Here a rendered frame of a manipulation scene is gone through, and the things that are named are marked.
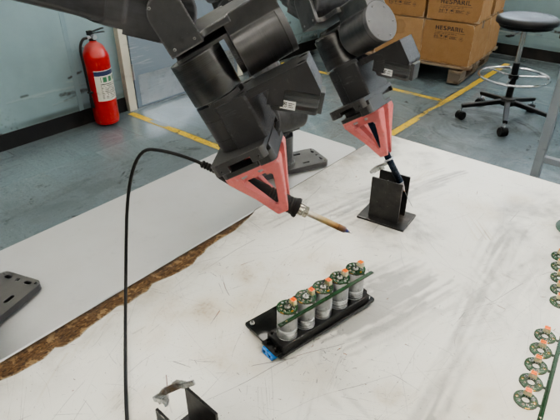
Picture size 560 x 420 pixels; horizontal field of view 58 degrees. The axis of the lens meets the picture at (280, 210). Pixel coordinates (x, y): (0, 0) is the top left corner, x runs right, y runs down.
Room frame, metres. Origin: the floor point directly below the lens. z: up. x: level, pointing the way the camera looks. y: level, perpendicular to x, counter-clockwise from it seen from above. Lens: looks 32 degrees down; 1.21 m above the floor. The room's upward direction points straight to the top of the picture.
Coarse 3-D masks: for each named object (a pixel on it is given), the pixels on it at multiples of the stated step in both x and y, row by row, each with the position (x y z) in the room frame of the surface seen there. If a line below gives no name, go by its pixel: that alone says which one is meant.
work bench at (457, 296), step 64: (320, 192) 0.81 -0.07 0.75; (448, 192) 0.81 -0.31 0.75; (512, 192) 0.81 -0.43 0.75; (192, 256) 0.62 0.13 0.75; (256, 256) 0.62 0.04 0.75; (320, 256) 0.62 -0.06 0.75; (384, 256) 0.62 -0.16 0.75; (448, 256) 0.62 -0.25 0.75; (512, 256) 0.62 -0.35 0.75; (128, 320) 0.48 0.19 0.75; (192, 320) 0.48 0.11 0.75; (384, 320) 0.48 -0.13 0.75; (448, 320) 0.48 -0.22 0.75; (512, 320) 0.48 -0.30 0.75; (0, 384) 0.38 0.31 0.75; (64, 384) 0.38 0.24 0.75; (128, 384) 0.38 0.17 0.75; (256, 384) 0.38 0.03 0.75; (320, 384) 0.38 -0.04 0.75; (384, 384) 0.38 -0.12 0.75; (448, 384) 0.38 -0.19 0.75; (512, 384) 0.38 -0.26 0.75
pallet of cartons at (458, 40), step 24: (384, 0) 4.13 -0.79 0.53; (408, 0) 4.02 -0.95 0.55; (432, 0) 3.91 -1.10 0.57; (456, 0) 3.82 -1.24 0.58; (480, 0) 3.74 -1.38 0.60; (504, 0) 4.32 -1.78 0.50; (408, 24) 4.01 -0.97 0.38; (432, 24) 3.91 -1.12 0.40; (456, 24) 3.80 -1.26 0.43; (480, 24) 3.80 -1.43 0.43; (432, 48) 3.89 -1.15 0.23; (456, 48) 3.78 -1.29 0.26; (480, 48) 3.90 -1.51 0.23; (456, 72) 3.74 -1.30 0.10
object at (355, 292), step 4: (352, 268) 0.51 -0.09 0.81; (356, 268) 0.51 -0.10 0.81; (364, 272) 0.50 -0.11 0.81; (352, 276) 0.50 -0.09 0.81; (356, 276) 0.50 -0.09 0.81; (360, 276) 0.50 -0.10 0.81; (352, 280) 0.50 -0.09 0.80; (356, 284) 0.50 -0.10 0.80; (360, 284) 0.50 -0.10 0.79; (348, 288) 0.50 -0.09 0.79; (352, 288) 0.50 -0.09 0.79; (356, 288) 0.50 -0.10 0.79; (360, 288) 0.50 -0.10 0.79; (348, 292) 0.50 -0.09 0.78; (352, 292) 0.50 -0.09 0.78; (356, 292) 0.50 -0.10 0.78; (360, 292) 0.50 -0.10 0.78; (348, 296) 0.50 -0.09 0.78; (352, 296) 0.50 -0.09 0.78; (356, 296) 0.50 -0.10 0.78; (360, 296) 0.50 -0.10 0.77
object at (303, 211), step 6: (300, 210) 0.52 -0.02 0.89; (306, 210) 0.52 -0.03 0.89; (306, 216) 0.52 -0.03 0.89; (312, 216) 0.52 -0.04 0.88; (318, 216) 0.52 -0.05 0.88; (324, 222) 0.52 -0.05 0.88; (330, 222) 0.52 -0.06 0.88; (336, 222) 0.52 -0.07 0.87; (336, 228) 0.51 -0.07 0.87; (342, 228) 0.51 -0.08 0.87
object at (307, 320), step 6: (300, 306) 0.45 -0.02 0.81; (306, 306) 0.44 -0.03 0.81; (306, 312) 0.44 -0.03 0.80; (312, 312) 0.45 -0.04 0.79; (300, 318) 0.45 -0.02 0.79; (306, 318) 0.44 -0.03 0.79; (312, 318) 0.45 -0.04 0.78; (300, 324) 0.45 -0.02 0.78; (306, 324) 0.44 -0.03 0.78; (312, 324) 0.45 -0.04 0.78
